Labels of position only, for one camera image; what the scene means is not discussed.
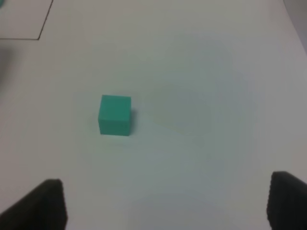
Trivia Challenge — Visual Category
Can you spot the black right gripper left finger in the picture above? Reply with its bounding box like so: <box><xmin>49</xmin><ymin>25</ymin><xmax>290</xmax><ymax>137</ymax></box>
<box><xmin>0</xmin><ymin>179</ymin><xmax>68</xmax><ymax>230</ymax></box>

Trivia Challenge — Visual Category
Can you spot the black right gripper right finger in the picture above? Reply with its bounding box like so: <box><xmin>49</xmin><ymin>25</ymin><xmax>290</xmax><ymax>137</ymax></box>
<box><xmin>266</xmin><ymin>171</ymin><xmax>307</xmax><ymax>230</ymax></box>

